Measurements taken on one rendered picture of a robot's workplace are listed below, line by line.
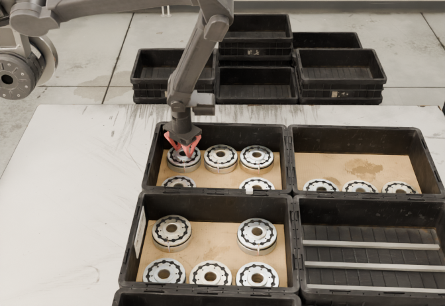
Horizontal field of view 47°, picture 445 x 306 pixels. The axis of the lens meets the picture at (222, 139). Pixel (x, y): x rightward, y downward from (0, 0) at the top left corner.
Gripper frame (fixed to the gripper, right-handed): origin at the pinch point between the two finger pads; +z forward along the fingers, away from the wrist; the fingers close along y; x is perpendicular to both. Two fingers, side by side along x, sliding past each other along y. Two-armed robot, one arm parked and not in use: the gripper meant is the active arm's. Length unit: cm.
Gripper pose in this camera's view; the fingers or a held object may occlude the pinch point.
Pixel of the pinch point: (183, 152)
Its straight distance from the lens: 156.3
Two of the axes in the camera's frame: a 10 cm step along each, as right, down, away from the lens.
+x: -6.4, 4.9, -5.9
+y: -7.6, -4.0, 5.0
